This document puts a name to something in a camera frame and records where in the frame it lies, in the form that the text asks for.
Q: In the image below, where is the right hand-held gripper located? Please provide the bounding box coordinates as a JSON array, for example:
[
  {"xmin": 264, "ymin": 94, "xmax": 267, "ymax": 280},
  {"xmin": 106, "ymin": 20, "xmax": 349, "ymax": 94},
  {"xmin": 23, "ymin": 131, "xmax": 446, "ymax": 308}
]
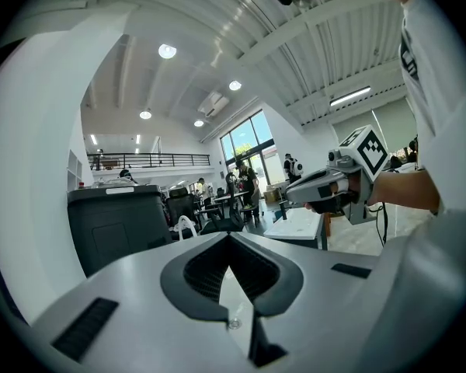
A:
[{"xmin": 285, "ymin": 124, "xmax": 389, "ymax": 225}]

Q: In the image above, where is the white work table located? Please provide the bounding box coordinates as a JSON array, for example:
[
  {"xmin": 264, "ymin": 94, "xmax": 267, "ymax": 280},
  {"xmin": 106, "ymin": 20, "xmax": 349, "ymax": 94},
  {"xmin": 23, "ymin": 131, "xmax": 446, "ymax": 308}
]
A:
[{"xmin": 212, "ymin": 190, "xmax": 250, "ymax": 209}]

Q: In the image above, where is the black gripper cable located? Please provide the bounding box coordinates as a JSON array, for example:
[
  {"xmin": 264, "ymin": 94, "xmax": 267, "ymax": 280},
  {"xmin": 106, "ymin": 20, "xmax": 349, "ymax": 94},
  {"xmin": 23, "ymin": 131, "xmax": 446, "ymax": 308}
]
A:
[{"xmin": 374, "ymin": 202, "xmax": 389, "ymax": 247}]

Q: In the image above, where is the large glass window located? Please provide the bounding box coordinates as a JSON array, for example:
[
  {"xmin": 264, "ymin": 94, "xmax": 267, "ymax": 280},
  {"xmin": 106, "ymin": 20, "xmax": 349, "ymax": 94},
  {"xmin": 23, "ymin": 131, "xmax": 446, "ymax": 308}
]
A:
[{"xmin": 219, "ymin": 110, "xmax": 276, "ymax": 188}]

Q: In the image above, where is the white ceiling air conditioner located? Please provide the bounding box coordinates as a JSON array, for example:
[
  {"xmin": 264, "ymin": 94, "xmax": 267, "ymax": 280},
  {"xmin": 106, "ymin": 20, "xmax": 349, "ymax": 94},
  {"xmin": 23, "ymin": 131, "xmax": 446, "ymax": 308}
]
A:
[{"xmin": 196, "ymin": 90, "xmax": 231, "ymax": 118}]

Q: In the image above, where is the person's right forearm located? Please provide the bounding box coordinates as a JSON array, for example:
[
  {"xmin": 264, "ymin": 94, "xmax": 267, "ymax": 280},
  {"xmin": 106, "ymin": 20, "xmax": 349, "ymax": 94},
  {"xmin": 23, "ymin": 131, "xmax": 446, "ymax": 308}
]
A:
[{"xmin": 371, "ymin": 168, "xmax": 440, "ymax": 214}]

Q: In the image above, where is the person's right hand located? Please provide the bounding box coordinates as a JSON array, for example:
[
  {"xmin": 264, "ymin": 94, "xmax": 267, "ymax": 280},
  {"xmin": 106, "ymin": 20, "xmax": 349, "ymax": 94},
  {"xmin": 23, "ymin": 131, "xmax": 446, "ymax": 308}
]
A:
[{"xmin": 329, "ymin": 176, "xmax": 362, "ymax": 204}]

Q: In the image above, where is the person's white t-shirt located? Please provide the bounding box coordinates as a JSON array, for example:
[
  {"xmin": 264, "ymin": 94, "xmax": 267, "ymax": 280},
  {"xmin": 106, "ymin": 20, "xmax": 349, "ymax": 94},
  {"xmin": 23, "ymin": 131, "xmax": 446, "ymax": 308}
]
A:
[{"xmin": 360, "ymin": 0, "xmax": 466, "ymax": 373}]

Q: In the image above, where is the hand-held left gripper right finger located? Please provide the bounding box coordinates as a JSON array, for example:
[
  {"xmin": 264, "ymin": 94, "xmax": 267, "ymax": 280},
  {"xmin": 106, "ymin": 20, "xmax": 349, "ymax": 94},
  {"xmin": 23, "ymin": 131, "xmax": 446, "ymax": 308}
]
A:
[{"xmin": 228, "ymin": 231, "xmax": 381, "ymax": 373}]

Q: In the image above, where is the white sink counter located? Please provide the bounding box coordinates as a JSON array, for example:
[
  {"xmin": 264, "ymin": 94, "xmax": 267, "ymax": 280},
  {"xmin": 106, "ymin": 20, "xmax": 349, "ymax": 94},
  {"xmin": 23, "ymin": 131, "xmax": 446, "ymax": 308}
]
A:
[{"xmin": 263, "ymin": 207, "xmax": 329, "ymax": 251}]

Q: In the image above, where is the black mesh office chair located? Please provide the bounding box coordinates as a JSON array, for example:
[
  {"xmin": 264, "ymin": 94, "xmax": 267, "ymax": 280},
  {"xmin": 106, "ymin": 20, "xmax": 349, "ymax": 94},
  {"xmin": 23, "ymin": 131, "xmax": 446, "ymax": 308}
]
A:
[{"xmin": 165, "ymin": 186, "xmax": 200, "ymax": 229}]

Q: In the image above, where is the white wall shelf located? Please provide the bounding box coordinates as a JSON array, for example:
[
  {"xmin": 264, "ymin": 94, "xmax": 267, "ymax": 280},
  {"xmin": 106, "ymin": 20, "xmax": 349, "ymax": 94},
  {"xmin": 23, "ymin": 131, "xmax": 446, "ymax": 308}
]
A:
[{"xmin": 67, "ymin": 148, "xmax": 84, "ymax": 192}]

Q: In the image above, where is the white curved tube frame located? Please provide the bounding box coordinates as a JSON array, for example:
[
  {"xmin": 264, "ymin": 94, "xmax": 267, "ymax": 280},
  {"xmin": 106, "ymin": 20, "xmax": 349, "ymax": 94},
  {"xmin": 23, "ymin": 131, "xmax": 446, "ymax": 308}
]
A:
[{"xmin": 176, "ymin": 214, "xmax": 200, "ymax": 241}]

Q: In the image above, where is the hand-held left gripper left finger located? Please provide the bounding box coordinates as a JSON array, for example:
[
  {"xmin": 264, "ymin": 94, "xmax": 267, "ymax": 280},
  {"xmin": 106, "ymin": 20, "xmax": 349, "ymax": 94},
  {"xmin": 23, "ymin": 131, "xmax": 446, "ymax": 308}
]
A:
[{"xmin": 27, "ymin": 231, "xmax": 253, "ymax": 373}]

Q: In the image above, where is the long tube ceiling light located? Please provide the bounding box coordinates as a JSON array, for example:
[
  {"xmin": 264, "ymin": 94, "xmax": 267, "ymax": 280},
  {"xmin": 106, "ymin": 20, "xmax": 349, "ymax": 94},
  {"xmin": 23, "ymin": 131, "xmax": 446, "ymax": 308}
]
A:
[{"xmin": 329, "ymin": 85, "xmax": 372, "ymax": 107}]

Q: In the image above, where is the black balcony railing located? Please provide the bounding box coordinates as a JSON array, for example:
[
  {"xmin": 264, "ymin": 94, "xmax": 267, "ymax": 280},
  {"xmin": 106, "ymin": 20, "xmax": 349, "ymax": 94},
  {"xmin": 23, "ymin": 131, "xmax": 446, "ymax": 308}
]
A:
[{"xmin": 86, "ymin": 152, "xmax": 211, "ymax": 170}]

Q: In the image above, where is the black office chair with headrest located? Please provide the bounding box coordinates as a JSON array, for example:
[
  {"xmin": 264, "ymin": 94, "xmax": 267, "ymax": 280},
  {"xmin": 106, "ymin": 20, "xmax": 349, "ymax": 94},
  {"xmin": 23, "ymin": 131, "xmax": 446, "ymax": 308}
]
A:
[{"xmin": 200, "ymin": 172, "xmax": 245, "ymax": 235}]

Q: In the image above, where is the large black bin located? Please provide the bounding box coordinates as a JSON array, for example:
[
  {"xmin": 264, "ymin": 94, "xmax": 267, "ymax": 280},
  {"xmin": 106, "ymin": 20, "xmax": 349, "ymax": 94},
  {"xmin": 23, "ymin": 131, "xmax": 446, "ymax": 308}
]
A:
[{"xmin": 67, "ymin": 184, "xmax": 173, "ymax": 277}]

